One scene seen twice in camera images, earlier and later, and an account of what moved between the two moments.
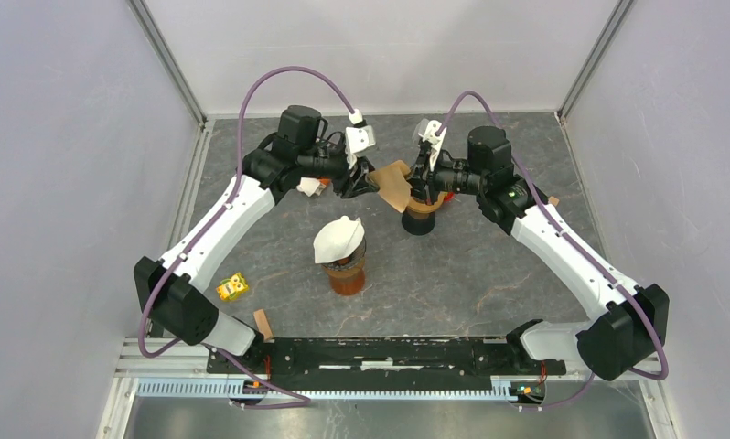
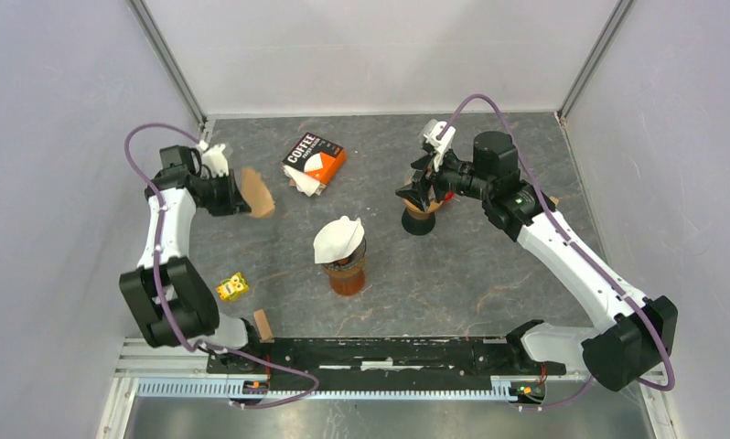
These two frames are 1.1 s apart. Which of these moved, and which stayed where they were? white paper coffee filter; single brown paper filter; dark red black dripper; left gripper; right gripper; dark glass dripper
Moved: single brown paper filter; left gripper
Stayed: white paper coffee filter; dark glass dripper; right gripper; dark red black dripper
